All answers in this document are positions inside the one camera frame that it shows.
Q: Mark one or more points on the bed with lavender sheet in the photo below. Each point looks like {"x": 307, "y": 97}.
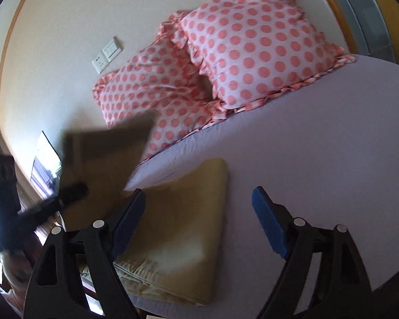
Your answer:
{"x": 319, "y": 139}

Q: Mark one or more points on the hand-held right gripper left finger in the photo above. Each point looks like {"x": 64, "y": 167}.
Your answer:
{"x": 130, "y": 218}

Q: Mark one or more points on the small pink polka dot pillow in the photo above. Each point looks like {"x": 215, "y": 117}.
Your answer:
{"x": 153, "y": 79}

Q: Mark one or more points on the large pink polka dot pillow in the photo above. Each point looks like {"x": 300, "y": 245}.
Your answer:
{"x": 252, "y": 40}

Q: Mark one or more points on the person's left forearm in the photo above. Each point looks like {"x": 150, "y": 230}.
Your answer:
{"x": 15, "y": 272}

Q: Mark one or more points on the white wall switch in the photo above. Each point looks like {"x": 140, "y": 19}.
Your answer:
{"x": 112, "y": 48}

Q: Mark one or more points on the tan blanket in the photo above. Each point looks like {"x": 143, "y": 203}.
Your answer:
{"x": 179, "y": 226}

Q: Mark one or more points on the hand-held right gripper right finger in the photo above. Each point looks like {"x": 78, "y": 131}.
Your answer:
{"x": 268, "y": 224}

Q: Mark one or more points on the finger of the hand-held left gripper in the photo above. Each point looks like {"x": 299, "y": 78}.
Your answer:
{"x": 69, "y": 193}

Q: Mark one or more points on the white wall socket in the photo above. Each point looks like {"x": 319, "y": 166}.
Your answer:
{"x": 100, "y": 63}

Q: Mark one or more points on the glass picture frame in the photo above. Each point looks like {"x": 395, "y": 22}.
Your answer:
{"x": 45, "y": 167}

